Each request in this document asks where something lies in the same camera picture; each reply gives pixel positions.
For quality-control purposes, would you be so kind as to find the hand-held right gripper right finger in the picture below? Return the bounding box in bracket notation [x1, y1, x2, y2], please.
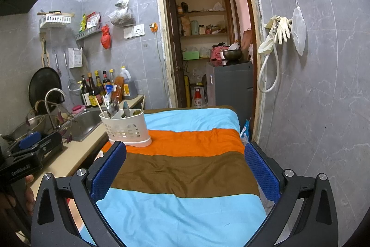
[244, 141, 339, 247]

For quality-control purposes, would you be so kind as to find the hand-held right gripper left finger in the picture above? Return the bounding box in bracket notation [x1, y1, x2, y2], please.
[30, 141, 127, 247]

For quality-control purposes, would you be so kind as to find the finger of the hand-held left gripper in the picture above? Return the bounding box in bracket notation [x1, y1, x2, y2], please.
[2, 131, 42, 157]
[17, 132, 63, 164]

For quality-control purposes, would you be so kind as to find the white plastic utensil holder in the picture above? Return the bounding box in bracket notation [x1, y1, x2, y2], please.
[99, 108, 152, 148]

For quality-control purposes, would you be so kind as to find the person's left hand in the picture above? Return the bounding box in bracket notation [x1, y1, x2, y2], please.
[24, 174, 37, 216]

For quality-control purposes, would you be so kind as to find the beige kitchen counter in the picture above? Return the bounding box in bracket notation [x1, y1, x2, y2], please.
[28, 95, 145, 197]

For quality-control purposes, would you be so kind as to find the steel sink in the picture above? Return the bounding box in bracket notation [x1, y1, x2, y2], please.
[62, 109, 108, 142]

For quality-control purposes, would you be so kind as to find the blue plastic bag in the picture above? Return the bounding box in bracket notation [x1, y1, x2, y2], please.
[240, 119, 252, 145]

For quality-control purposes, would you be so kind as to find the metal faucet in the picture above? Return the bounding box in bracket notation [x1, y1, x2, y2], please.
[44, 88, 67, 128]

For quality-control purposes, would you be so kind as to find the black frying pan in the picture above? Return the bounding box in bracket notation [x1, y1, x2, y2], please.
[28, 67, 62, 116]

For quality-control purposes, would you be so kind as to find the hanging metal strainer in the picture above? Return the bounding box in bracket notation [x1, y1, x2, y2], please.
[63, 52, 80, 96]

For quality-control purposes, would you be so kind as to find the striped blanket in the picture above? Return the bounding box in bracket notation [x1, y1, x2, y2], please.
[77, 105, 268, 247]

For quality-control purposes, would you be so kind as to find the blue white packet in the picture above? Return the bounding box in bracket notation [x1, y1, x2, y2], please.
[104, 84, 116, 106]

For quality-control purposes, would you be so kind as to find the hanging metal peeler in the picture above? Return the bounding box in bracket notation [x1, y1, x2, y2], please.
[53, 53, 62, 75]

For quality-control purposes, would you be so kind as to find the red-orange spice packet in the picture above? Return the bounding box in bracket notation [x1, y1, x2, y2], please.
[112, 76, 125, 104]

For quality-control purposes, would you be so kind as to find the large oil jug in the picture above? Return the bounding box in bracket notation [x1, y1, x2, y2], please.
[120, 66, 138, 100]

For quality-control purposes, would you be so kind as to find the wooden hanging trivet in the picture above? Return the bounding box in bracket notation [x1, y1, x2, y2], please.
[40, 32, 51, 68]

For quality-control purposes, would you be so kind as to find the grey cabinet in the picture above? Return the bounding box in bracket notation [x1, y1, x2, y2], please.
[205, 60, 254, 122]

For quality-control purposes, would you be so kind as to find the white bottle red label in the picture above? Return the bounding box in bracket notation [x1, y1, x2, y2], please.
[192, 84, 207, 108]

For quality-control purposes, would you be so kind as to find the yellow stick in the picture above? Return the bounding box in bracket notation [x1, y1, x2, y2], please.
[185, 75, 191, 107]

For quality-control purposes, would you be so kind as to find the red plastic bag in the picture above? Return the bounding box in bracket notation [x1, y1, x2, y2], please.
[100, 24, 112, 50]

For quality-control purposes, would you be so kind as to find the dark metal bowl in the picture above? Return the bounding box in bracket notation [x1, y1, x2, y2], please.
[223, 48, 243, 61]

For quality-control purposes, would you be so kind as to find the red cloth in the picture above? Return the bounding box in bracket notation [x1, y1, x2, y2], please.
[210, 46, 229, 66]

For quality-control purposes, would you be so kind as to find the cream rubber glove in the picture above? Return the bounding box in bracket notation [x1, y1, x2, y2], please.
[258, 17, 278, 55]
[273, 16, 293, 44]

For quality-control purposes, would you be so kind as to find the red snack packet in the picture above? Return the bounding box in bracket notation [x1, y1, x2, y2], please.
[86, 12, 101, 29]

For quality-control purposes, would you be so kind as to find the wooden board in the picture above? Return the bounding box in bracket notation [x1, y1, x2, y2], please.
[241, 28, 254, 54]

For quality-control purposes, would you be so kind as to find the green box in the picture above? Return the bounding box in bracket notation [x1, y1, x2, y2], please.
[183, 50, 200, 61]

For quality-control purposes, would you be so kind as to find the brown wooden door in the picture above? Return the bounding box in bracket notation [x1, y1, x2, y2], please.
[166, 0, 187, 108]

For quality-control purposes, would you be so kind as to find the white mesh bag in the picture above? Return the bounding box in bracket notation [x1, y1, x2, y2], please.
[291, 5, 307, 56]

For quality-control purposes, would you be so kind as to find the clear hanging plastic bag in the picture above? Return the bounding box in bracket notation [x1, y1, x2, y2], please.
[108, 0, 136, 27]

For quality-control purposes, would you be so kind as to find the wooden shelf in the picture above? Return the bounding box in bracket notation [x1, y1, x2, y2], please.
[175, 0, 232, 63]

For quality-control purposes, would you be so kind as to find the wire dish rack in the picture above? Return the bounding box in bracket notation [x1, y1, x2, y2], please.
[0, 100, 73, 147]

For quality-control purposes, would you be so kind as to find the white wall-mounted box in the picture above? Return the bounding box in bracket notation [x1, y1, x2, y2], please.
[68, 47, 84, 69]

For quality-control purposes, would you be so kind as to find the white hose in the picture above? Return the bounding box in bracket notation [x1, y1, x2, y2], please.
[257, 44, 281, 94]

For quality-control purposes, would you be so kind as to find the metal wall rack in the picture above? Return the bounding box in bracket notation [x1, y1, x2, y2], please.
[75, 22, 102, 42]

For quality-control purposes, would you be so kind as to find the white wall basket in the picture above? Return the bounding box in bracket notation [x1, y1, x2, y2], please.
[39, 12, 75, 29]

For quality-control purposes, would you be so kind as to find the white power cable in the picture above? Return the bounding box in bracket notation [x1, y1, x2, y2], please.
[156, 31, 167, 63]

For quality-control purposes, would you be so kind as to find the white door frame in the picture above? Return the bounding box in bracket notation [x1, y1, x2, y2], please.
[154, 0, 267, 144]

